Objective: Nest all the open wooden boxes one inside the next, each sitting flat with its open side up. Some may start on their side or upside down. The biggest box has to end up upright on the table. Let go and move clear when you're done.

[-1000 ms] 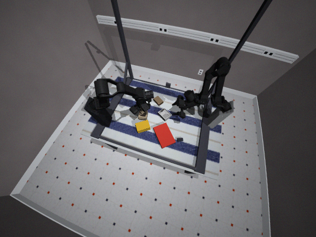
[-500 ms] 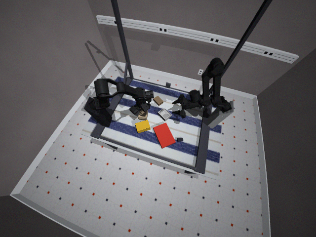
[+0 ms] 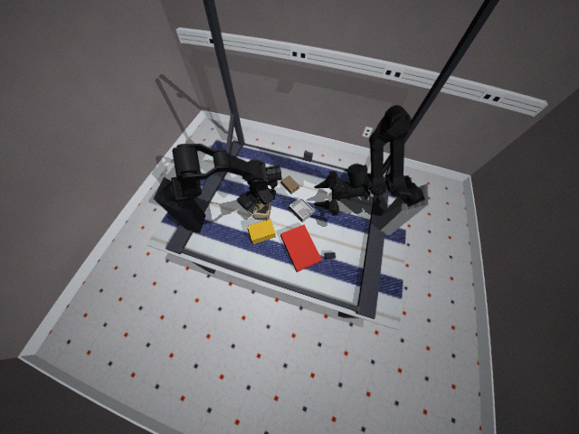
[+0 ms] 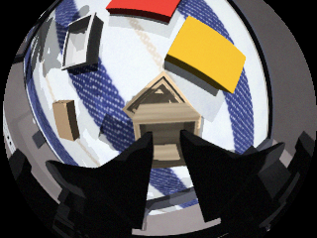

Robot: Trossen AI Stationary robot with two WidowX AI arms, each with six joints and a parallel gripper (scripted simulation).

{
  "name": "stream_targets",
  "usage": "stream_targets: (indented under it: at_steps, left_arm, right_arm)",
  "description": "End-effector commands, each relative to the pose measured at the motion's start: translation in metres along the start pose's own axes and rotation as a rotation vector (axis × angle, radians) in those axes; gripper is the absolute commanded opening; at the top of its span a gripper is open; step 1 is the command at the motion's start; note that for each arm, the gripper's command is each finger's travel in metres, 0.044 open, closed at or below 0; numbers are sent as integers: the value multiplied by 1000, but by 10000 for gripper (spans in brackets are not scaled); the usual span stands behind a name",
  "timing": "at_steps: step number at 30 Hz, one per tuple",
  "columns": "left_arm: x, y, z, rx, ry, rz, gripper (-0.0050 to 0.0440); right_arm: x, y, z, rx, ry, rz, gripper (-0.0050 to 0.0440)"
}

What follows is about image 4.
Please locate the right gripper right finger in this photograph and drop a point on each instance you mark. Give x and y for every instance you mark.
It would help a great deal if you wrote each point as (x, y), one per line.
(218, 175)

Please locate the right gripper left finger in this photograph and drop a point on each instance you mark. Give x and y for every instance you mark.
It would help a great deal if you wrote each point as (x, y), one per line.
(122, 183)

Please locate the red flat rectangular slab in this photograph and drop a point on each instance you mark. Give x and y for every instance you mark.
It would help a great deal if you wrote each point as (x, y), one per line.
(156, 9)

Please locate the yellow block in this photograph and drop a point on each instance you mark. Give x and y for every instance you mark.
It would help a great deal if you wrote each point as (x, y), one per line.
(202, 51)

